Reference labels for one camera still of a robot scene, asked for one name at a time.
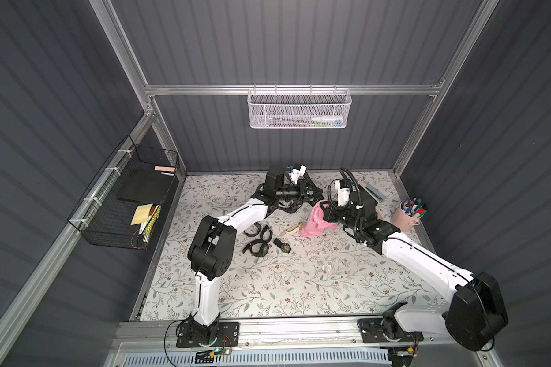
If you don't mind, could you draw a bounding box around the beige strap watch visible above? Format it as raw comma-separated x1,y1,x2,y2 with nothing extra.
280,223,304,236

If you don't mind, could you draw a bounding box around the green dial watch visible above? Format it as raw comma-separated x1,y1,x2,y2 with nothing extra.
273,239,292,253

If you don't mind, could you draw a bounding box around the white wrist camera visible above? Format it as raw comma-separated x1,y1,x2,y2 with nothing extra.
335,179,351,207
289,165,307,185

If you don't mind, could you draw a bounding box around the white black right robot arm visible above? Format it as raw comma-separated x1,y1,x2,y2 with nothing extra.
321,178,508,352

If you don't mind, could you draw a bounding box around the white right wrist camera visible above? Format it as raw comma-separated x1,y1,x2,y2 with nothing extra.
335,179,351,207

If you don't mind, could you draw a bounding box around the yellow sticky note pad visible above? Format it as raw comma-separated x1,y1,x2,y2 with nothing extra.
131,203,156,226

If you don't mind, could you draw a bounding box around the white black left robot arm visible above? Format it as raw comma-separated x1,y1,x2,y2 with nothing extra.
187,164,324,345

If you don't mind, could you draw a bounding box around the black wire basket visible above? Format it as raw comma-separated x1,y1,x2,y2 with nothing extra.
68,136,180,250

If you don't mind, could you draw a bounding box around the black notebook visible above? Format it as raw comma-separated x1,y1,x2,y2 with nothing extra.
116,169,174,204

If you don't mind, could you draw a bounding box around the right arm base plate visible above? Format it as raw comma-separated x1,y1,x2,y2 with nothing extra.
358,317,424,343

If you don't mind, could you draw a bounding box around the white wire basket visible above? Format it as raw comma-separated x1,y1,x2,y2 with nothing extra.
247,88,352,129

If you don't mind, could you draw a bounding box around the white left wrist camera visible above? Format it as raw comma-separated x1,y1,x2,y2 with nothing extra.
289,165,307,185

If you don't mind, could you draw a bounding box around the pink cloth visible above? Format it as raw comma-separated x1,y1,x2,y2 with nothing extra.
301,200,338,238

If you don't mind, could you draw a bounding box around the coloured markers bunch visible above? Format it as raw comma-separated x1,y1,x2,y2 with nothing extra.
400,198,428,218

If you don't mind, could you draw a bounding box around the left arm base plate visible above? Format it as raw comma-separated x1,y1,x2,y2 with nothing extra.
176,321,240,348

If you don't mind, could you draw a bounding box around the pink pen cup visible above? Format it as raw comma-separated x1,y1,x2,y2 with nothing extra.
390,206,421,233

